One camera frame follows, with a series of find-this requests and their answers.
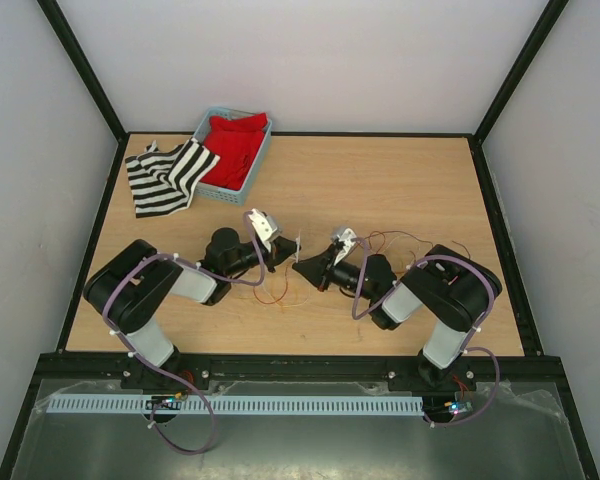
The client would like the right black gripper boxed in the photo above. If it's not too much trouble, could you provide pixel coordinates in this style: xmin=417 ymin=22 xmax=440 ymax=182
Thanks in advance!
xmin=292 ymin=243 xmax=378 ymax=302

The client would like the white zip tie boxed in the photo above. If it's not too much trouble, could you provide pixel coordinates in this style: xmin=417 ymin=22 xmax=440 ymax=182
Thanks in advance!
xmin=294 ymin=229 xmax=302 ymax=263

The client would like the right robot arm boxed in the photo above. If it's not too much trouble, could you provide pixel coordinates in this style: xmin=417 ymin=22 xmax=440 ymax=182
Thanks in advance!
xmin=293 ymin=240 xmax=502 ymax=389

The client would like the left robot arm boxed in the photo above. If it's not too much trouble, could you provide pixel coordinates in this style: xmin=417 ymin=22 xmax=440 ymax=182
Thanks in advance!
xmin=83 ymin=227 xmax=300 ymax=388

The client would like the blue plastic basket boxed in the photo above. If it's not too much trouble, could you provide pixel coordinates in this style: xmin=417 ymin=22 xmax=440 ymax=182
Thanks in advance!
xmin=193 ymin=107 xmax=273 ymax=205

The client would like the red cloth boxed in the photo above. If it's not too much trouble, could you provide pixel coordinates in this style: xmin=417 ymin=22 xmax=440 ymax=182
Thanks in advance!
xmin=202 ymin=113 xmax=268 ymax=191

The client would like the black white striped cloth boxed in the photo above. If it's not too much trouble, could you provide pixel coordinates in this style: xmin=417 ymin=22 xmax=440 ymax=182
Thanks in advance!
xmin=125 ymin=137 xmax=220 ymax=218

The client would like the left circuit board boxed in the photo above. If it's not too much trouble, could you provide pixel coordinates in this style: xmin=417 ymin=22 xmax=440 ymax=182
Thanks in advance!
xmin=145 ymin=395 xmax=183 ymax=410

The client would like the circuit board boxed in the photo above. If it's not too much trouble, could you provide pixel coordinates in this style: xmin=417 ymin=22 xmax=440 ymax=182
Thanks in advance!
xmin=444 ymin=401 xmax=473 ymax=416
xmin=145 ymin=395 xmax=183 ymax=410

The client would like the right circuit board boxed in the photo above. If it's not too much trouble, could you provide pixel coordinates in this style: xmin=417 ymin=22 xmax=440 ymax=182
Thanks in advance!
xmin=444 ymin=401 xmax=473 ymax=416

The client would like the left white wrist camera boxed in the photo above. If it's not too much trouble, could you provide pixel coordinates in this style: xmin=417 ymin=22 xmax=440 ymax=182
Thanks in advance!
xmin=248 ymin=209 xmax=282 ymax=252

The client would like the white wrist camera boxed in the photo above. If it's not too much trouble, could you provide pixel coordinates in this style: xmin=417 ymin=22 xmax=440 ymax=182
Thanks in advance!
xmin=248 ymin=209 xmax=282 ymax=252
xmin=331 ymin=226 xmax=357 ymax=264

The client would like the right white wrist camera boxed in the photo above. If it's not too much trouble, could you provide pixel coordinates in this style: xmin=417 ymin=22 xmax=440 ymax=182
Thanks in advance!
xmin=331 ymin=226 xmax=357 ymax=264

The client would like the grey slotted cable duct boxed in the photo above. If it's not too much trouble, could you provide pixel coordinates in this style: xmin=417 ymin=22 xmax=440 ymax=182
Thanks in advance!
xmin=44 ymin=394 xmax=422 ymax=417

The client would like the black aluminium frame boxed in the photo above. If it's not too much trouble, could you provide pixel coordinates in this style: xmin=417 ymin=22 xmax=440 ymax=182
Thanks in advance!
xmin=0 ymin=0 xmax=598 ymax=479

